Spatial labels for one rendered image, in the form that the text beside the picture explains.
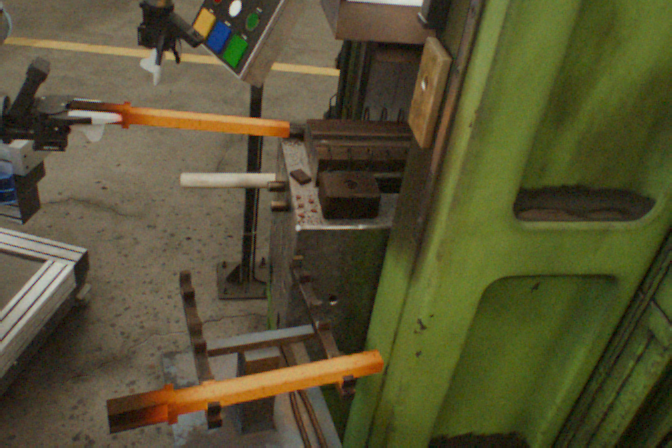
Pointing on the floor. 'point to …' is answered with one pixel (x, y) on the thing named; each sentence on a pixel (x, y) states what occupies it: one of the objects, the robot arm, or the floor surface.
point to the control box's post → (251, 188)
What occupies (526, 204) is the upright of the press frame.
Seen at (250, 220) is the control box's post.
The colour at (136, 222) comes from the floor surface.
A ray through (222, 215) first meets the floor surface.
